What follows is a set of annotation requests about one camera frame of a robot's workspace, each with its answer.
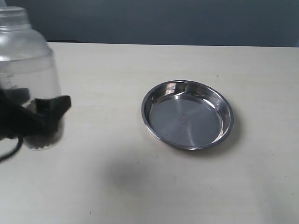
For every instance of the clear plastic shaker bottle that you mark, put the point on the clear plastic shaker bottle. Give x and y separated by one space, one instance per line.
26 60

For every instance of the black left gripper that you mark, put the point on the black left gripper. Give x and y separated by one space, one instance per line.
17 121

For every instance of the brown beans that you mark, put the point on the brown beans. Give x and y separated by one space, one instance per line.
40 142

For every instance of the round stainless steel plate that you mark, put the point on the round stainless steel plate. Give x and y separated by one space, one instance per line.
187 115

